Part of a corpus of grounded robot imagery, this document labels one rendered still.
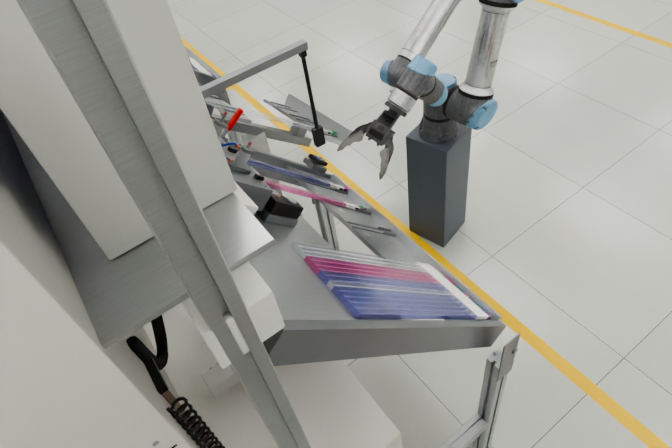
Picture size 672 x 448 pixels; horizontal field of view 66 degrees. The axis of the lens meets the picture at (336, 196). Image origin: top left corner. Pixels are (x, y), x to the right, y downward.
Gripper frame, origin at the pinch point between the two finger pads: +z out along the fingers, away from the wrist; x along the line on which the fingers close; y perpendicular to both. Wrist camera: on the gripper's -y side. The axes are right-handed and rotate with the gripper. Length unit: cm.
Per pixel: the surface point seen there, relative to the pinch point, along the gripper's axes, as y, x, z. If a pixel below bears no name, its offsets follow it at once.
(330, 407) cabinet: -37, -28, 46
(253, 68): -61, 20, -11
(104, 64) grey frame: -119, 7, -11
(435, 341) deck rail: -53, -34, 13
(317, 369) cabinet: -30, -21, 44
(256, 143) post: 10.5, 31.8, 13.2
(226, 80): -63, 22, -7
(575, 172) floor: 114, -81, -42
